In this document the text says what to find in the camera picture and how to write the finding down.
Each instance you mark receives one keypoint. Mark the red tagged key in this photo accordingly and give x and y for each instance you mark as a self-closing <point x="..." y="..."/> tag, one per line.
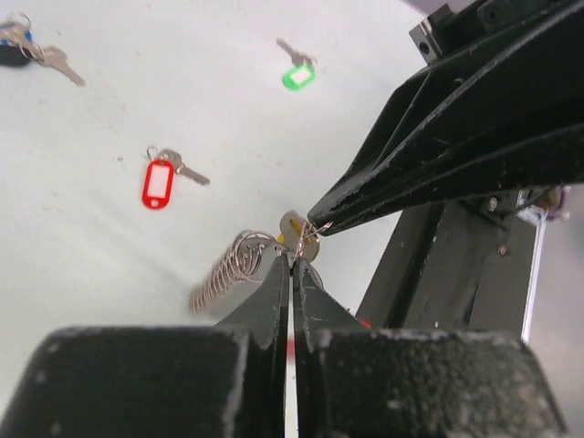
<point x="164" y="165"/>

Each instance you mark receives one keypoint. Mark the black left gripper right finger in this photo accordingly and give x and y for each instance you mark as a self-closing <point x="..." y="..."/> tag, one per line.
<point x="354" y="381"/>

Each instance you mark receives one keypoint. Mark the black and blue tagged keys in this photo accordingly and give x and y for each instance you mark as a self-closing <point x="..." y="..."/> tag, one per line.
<point x="18" y="49"/>

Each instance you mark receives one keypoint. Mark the yellow tagged key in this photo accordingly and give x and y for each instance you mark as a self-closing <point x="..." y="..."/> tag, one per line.
<point x="296" y="232"/>

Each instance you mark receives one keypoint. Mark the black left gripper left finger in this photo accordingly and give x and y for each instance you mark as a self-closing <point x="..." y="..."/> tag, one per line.
<point x="224" y="380"/>

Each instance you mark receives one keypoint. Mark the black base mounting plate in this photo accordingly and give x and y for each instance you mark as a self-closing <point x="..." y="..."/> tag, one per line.
<point x="469" y="264"/>

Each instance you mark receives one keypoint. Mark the red handled metal key organiser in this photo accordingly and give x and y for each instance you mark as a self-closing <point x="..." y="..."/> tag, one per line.
<point x="239" y="263"/>

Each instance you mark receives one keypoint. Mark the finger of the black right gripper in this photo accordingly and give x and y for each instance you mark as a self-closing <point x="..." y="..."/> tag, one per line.
<point x="497" y="73"/>
<point x="553" y="158"/>

